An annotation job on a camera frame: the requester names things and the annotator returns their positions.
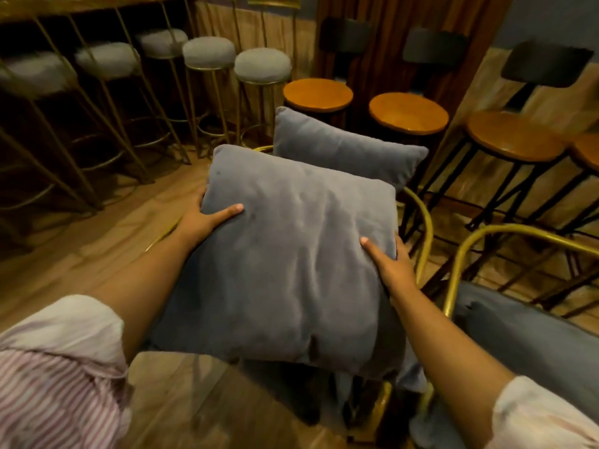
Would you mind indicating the person's right hand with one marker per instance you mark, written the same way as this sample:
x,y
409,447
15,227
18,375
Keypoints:
x,y
397,274

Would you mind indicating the large grey velvet cushion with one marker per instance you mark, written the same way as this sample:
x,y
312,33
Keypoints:
x,y
290,257

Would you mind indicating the person's left hand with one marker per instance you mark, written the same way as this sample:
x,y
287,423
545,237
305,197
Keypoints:
x,y
194,225

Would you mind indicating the person's right thumb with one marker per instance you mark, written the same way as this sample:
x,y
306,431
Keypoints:
x,y
373,252

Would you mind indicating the wooden bar counter gold legs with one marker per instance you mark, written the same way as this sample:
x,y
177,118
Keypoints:
x,y
70,5

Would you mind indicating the gold frame grey armchair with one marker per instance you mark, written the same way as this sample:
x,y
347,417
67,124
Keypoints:
x,y
538,341
424,229

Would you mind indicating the grey padded gold bar stool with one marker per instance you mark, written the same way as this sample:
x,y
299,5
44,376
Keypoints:
x,y
106,59
208,52
262,65
161,42
32,72

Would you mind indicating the person's right forearm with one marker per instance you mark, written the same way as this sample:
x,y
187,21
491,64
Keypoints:
x,y
444,350

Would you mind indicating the white pink striped shirt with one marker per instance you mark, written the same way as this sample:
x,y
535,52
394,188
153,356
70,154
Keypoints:
x,y
51,369

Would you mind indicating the person's left thumb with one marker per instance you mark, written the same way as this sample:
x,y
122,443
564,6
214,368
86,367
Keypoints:
x,y
224,214

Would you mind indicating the person's left forearm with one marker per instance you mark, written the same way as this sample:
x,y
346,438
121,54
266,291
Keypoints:
x,y
140,294

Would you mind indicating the wooden seat black bar stool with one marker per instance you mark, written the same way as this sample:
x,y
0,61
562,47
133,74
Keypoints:
x,y
588,151
514,134
408,112
318,94

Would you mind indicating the small grey velvet cushion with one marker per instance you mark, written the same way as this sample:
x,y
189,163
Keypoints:
x,y
337,144

